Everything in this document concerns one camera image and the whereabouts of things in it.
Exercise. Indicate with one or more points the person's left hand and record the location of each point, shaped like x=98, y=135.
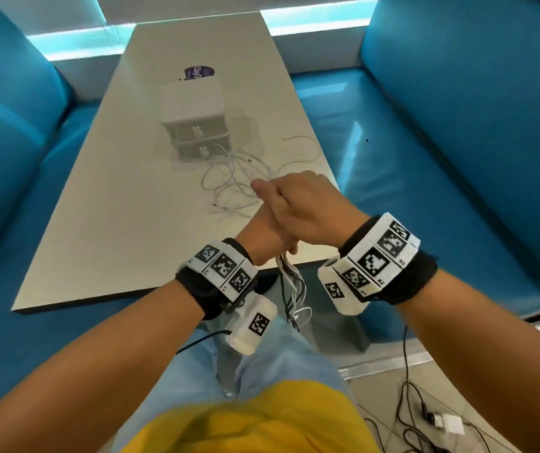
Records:
x=265, y=240

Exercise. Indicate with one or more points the person's right hand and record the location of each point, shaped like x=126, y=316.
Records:
x=312, y=207

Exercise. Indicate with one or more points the white box with drawers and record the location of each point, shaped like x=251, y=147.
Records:
x=192, y=99

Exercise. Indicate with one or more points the person's left forearm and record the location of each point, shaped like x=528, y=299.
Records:
x=86, y=372

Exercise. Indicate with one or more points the person's right forearm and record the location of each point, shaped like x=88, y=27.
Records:
x=496, y=363

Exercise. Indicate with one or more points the person's blue jeans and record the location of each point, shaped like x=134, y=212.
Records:
x=289, y=353

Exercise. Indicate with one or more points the person's yellow shirt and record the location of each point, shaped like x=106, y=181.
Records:
x=260, y=424

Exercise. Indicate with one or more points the black marker-tagged left wristband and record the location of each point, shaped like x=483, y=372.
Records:
x=199, y=292

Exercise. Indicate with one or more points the black marker-tagged wristband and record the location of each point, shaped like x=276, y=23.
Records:
x=411, y=278
x=199, y=292

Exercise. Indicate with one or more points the black marker-tagged right wristband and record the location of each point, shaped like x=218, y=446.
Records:
x=411, y=278

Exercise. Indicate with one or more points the white table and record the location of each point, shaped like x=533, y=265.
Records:
x=109, y=207

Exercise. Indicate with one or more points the round purple sticker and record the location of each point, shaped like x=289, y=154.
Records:
x=199, y=73

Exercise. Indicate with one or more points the blue leather sofa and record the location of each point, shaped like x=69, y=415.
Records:
x=477, y=113
x=6, y=160

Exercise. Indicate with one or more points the white plug adapter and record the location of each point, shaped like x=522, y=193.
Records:
x=451, y=423

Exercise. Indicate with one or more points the cyan light strip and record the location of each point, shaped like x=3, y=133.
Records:
x=81, y=42

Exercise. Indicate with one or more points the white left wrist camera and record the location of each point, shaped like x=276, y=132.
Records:
x=246, y=334

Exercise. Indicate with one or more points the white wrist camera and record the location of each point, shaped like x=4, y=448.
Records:
x=340, y=301
x=246, y=334

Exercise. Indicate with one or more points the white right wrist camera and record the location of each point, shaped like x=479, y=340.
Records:
x=340, y=301

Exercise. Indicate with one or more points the cyan vertical wall light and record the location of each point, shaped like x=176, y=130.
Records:
x=99, y=9

